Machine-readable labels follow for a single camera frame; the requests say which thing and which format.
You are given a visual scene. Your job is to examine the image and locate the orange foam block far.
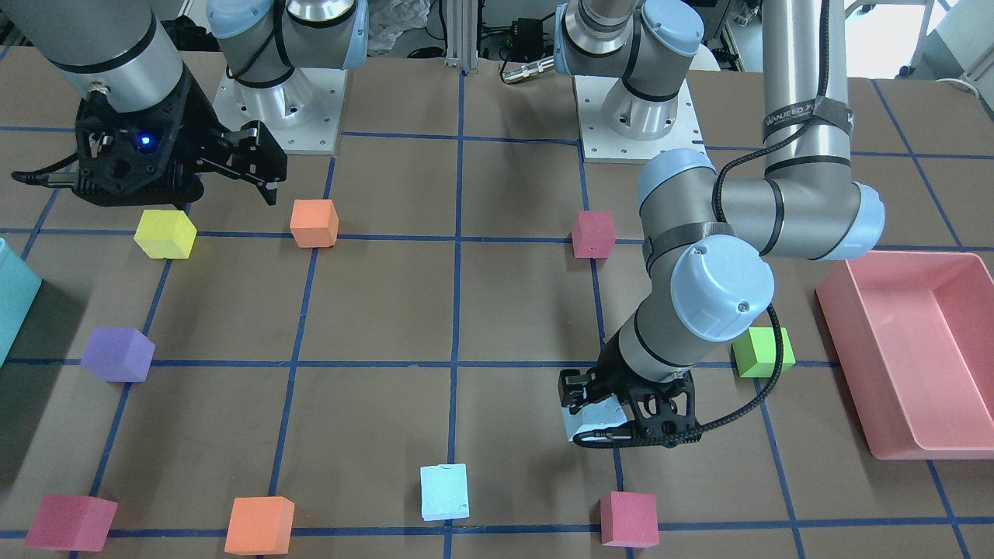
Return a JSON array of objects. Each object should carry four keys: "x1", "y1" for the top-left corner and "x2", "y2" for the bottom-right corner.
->
[{"x1": 289, "y1": 199, "x2": 339, "y2": 248}]

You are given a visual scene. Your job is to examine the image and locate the pink block front corner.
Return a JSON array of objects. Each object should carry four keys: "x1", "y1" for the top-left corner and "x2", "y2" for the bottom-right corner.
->
[{"x1": 24, "y1": 495, "x2": 118, "y2": 552}]

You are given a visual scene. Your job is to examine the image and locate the orange foam block front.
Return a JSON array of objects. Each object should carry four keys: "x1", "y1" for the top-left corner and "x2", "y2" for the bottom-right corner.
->
[{"x1": 224, "y1": 496, "x2": 295, "y2": 556}]

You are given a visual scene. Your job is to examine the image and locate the yellow foam block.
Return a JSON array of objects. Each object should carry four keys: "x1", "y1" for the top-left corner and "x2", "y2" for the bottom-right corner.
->
[{"x1": 134, "y1": 209, "x2": 196, "y2": 259}]

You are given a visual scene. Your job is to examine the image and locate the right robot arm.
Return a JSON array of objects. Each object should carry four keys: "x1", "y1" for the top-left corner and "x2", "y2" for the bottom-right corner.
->
[{"x1": 2, "y1": 1, "x2": 369, "y2": 209}]

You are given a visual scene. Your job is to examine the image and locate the cyan plastic bin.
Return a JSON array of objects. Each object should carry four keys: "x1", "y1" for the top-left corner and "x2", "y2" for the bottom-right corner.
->
[{"x1": 1, "y1": 238, "x2": 42, "y2": 365}]

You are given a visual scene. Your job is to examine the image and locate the pink block front centre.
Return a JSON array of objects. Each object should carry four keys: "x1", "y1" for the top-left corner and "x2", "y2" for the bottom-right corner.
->
[{"x1": 599, "y1": 491, "x2": 660, "y2": 549}]

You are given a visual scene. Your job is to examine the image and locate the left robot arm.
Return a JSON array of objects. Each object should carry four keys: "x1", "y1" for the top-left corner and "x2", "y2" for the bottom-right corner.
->
[{"x1": 558, "y1": 1, "x2": 885, "y2": 449}]

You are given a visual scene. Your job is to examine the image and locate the pink plastic bin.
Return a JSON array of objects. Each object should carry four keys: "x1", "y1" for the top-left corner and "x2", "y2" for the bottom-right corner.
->
[{"x1": 815, "y1": 251, "x2": 993, "y2": 460}]

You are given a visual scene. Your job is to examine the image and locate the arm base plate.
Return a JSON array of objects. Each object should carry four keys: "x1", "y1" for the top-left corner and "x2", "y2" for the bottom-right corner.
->
[
  {"x1": 213, "y1": 68, "x2": 349, "y2": 155},
  {"x1": 574, "y1": 75, "x2": 706, "y2": 163}
]

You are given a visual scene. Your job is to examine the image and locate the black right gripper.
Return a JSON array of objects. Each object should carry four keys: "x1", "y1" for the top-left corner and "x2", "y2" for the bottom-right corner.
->
[{"x1": 74, "y1": 68, "x2": 288, "y2": 208}]

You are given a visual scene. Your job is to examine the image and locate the purple block near right arm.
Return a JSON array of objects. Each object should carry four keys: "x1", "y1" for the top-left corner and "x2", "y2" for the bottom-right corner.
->
[{"x1": 79, "y1": 327, "x2": 155, "y2": 383}]

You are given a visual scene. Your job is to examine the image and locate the light blue block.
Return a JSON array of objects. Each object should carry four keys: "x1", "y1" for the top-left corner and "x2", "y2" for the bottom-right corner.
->
[
  {"x1": 419, "y1": 464, "x2": 470, "y2": 523},
  {"x1": 561, "y1": 395, "x2": 629, "y2": 442}
]

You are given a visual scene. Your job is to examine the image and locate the dark pink block far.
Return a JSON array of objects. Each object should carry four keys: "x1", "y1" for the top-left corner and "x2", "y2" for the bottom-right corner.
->
[{"x1": 571, "y1": 211, "x2": 617, "y2": 259}]

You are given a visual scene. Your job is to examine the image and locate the aluminium frame post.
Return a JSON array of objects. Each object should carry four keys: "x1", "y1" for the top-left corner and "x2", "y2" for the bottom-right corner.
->
[{"x1": 443, "y1": 0, "x2": 479, "y2": 75}]

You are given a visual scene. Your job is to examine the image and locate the orange foam block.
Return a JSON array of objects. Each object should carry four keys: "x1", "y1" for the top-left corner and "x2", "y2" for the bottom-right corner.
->
[
  {"x1": 224, "y1": 496, "x2": 295, "y2": 556},
  {"x1": 289, "y1": 199, "x2": 339, "y2": 248}
]

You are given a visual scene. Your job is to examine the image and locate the green foam block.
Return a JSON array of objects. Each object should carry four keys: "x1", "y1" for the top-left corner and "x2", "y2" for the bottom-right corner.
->
[{"x1": 732, "y1": 326, "x2": 777, "y2": 378}]

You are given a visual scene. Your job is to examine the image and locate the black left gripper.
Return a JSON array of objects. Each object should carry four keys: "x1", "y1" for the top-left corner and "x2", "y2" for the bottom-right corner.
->
[{"x1": 558, "y1": 345, "x2": 703, "y2": 449}]

